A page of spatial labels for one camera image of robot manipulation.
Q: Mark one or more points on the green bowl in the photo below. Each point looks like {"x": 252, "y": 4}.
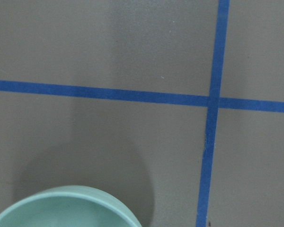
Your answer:
{"x": 69, "y": 206}

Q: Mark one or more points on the brown paper table cover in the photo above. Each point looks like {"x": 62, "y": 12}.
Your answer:
{"x": 119, "y": 95}

